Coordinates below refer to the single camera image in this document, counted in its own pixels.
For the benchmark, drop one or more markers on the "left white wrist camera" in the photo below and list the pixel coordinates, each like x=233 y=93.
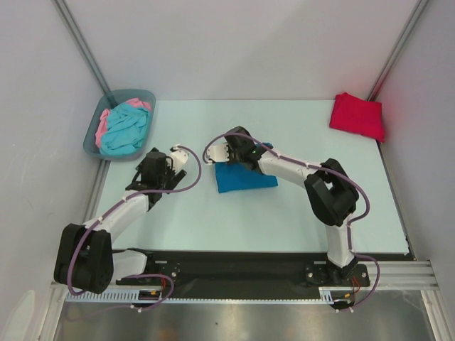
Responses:
x=177 y=159

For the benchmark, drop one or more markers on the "black front mat strip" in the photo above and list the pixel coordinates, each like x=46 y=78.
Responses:
x=241 y=290

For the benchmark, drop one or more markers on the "left slotted cable duct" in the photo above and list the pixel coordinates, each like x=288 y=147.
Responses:
x=118 y=296

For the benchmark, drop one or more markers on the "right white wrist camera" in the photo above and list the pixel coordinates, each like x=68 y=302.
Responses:
x=218 y=153

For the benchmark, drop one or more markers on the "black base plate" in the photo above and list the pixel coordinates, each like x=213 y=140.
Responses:
x=160 y=273
x=323 y=274

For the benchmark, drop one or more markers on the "pink t shirt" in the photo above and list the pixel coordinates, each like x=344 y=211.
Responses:
x=103 y=124

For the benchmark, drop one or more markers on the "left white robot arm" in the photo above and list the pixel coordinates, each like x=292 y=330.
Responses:
x=106 y=227

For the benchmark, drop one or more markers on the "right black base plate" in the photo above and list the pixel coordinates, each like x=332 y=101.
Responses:
x=323 y=274

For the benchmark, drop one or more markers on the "teal plastic basket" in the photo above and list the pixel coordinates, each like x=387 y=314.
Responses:
x=120 y=126

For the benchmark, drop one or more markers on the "right aluminium corner post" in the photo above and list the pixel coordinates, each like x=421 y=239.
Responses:
x=399 y=46

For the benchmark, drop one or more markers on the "slotted cable duct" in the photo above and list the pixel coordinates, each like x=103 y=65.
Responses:
x=337 y=294
x=118 y=296

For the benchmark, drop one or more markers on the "right slotted cable duct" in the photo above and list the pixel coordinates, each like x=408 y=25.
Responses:
x=337 y=294

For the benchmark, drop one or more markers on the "aluminium corner post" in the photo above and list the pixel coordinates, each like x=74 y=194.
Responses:
x=399 y=46
x=78 y=38

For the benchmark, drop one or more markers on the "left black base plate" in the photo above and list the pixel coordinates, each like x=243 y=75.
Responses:
x=160 y=273

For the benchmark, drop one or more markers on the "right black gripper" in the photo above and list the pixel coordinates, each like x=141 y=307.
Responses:
x=234 y=156

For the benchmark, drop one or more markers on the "aluminium front rail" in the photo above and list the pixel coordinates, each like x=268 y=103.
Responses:
x=401 y=275

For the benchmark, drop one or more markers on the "dark blue t shirt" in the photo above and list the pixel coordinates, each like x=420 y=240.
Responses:
x=236 y=177

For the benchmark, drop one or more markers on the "left aluminium corner post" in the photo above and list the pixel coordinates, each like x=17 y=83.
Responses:
x=78 y=38

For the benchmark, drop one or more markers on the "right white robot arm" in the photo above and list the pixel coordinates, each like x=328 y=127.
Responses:
x=335 y=199

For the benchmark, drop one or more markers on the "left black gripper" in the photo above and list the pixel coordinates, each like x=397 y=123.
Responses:
x=173 y=177

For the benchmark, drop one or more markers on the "light blue t shirt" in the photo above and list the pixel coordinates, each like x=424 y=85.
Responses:
x=124 y=131

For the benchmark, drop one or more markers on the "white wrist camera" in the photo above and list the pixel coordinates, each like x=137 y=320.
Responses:
x=218 y=153
x=177 y=159

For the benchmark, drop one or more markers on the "folded red t shirt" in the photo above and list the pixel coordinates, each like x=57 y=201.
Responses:
x=357 y=116

